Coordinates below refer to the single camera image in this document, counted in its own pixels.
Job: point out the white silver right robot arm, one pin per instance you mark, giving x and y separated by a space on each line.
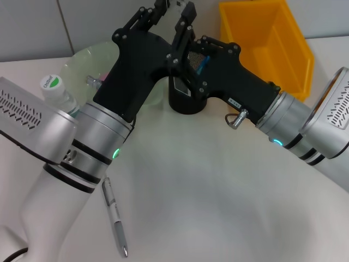
283 122

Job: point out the grey white pen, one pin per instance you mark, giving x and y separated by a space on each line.
114 213

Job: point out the blue scissors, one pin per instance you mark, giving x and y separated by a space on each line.
203 64

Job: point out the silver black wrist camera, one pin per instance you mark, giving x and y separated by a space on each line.
332 114
27 120

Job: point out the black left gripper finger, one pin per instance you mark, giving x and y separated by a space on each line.
141 19
185 30

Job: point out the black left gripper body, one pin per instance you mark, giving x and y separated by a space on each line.
133 73

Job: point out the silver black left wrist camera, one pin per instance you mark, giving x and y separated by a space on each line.
27 120

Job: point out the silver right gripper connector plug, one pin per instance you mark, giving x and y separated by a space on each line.
238 118

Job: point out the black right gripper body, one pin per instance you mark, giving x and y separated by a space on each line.
237 79

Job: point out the black mesh pen holder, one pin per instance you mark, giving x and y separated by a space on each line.
188 105

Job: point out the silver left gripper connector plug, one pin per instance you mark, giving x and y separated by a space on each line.
94 81

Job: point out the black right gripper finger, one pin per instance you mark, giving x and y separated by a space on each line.
191 86
218 45

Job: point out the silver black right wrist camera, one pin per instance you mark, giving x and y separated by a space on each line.
332 114

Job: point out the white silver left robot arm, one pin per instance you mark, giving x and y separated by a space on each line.
54 196

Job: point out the translucent green fruit plate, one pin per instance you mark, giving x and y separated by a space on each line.
87 60

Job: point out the clear green-label water bottle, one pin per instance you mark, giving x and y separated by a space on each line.
53 86

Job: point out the yellow plastic bin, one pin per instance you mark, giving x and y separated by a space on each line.
272 41

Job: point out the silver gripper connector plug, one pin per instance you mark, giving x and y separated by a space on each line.
94 81
238 118

